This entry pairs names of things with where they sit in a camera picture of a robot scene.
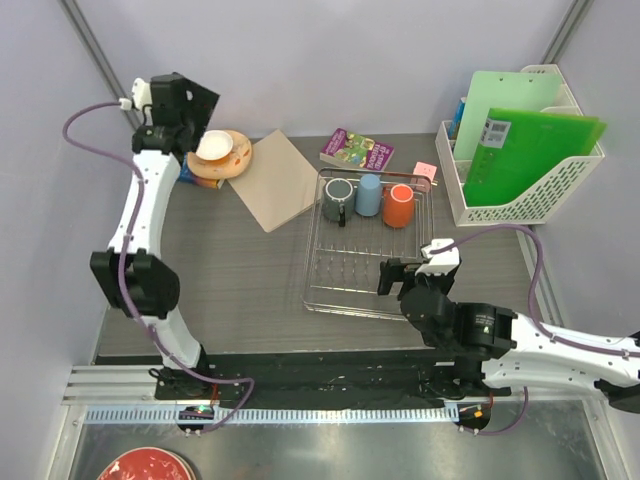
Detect orange white bowl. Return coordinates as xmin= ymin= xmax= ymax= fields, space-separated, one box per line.
xmin=195 ymin=130 xmax=234 ymax=162

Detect beige bird plate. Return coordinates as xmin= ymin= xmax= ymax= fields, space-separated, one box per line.
xmin=189 ymin=130 xmax=252 ymax=180

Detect orange cup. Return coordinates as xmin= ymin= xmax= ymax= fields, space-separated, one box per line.
xmin=382 ymin=184 xmax=414 ymax=229

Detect grey mug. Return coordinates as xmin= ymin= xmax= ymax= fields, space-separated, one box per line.
xmin=322 ymin=178 xmax=356 ymax=227

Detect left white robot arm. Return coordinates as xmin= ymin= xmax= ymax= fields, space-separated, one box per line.
xmin=90 ymin=72 xmax=219 ymax=399

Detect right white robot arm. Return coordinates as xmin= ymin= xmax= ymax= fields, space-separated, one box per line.
xmin=377 ymin=255 xmax=639 ymax=413

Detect blue Jane Eyre book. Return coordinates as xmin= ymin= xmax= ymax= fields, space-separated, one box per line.
xmin=178 ymin=152 xmax=225 ymax=190

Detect blue cup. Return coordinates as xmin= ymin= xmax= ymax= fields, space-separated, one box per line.
xmin=355 ymin=174 xmax=383 ymax=217

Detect beige cardboard notebook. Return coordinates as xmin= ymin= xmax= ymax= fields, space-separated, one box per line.
xmin=230 ymin=130 xmax=318 ymax=233

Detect purple treehouse book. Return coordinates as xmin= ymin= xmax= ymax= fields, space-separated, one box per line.
xmin=319 ymin=128 xmax=395 ymax=172

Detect white file organizer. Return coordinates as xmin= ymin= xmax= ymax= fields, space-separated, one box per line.
xmin=435 ymin=64 xmax=604 ymax=226

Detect blue book in organizer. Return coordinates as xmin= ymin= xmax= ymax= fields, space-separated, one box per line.
xmin=448 ymin=97 xmax=467 ymax=140

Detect bright green folder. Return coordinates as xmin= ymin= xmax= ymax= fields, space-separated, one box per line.
xmin=463 ymin=108 xmax=607 ymax=208

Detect light green clipboard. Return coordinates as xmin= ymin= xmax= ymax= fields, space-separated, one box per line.
xmin=452 ymin=70 xmax=564 ymax=161

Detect red round plate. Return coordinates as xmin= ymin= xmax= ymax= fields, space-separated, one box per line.
xmin=97 ymin=447 xmax=196 ymax=480

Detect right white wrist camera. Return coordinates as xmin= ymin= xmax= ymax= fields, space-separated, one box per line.
xmin=416 ymin=238 xmax=461 ymax=276

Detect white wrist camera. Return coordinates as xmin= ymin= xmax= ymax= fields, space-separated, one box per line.
xmin=119 ymin=78 xmax=152 ymax=112
xmin=416 ymin=238 xmax=461 ymax=276

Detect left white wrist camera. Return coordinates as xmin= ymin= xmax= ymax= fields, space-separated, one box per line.
xmin=119 ymin=78 xmax=152 ymax=112

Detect metal wire dish rack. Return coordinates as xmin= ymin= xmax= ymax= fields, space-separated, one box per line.
xmin=301 ymin=167 xmax=433 ymax=321

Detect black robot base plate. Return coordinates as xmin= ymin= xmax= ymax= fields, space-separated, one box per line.
xmin=98 ymin=349 xmax=511 ymax=410

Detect slotted cable duct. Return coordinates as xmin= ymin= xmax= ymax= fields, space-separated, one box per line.
xmin=84 ymin=404 xmax=459 ymax=426

